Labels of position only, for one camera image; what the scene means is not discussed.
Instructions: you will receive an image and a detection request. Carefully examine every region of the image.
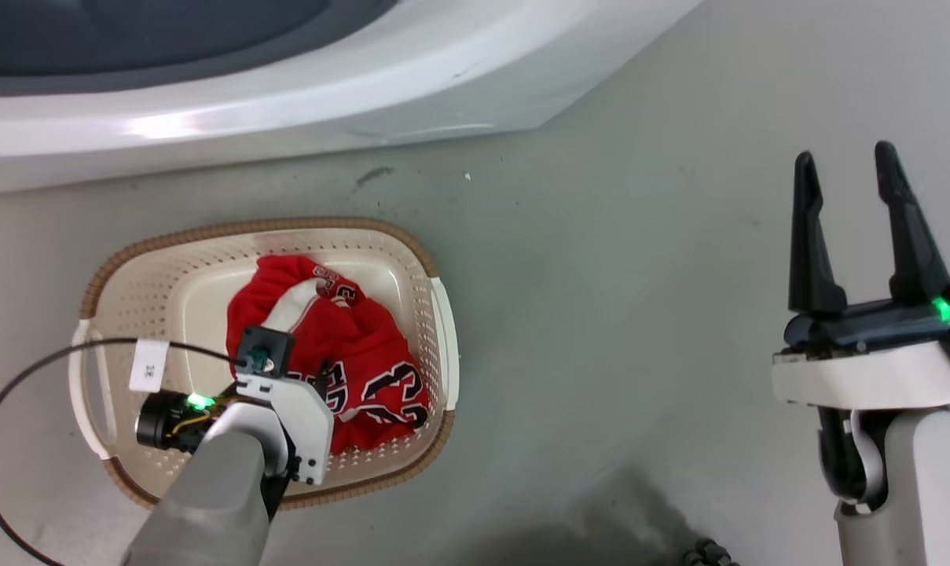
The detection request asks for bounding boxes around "white front-load washing machine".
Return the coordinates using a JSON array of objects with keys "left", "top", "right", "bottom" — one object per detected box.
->
[{"left": 0, "top": 0, "right": 705, "bottom": 195}]

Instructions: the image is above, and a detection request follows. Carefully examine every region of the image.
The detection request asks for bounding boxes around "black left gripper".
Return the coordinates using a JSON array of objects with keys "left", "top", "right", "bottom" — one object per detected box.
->
[{"left": 134, "top": 389, "right": 235, "bottom": 455}]

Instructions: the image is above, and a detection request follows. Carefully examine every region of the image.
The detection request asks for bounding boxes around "black ribbed hose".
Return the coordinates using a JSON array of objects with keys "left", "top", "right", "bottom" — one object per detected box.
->
[{"left": 682, "top": 538, "right": 741, "bottom": 566}]

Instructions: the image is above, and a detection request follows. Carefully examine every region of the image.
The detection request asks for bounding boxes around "cream perforated laundry basket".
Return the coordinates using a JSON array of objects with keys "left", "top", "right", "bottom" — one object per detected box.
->
[{"left": 68, "top": 217, "right": 461, "bottom": 512}]

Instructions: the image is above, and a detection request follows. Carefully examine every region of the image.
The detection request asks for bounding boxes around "white cable tag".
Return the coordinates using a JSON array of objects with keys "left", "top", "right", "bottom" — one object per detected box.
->
[{"left": 128, "top": 339, "right": 171, "bottom": 393}]

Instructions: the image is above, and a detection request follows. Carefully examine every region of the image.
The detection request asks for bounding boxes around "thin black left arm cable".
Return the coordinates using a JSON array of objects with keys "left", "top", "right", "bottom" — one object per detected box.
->
[{"left": 0, "top": 338, "right": 246, "bottom": 566}]

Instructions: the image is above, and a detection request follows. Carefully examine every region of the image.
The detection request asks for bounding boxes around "grey rubber door gasket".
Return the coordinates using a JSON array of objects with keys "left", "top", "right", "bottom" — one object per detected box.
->
[{"left": 0, "top": 0, "right": 402, "bottom": 100}]

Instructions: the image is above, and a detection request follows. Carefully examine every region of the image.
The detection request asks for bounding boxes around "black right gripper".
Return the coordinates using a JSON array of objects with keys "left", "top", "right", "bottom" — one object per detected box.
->
[{"left": 783, "top": 141, "right": 950, "bottom": 364}]

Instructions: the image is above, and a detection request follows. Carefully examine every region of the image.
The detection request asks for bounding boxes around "red basketball jersey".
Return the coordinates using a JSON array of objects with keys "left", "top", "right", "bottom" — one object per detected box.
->
[{"left": 226, "top": 254, "right": 430, "bottom": 455}]

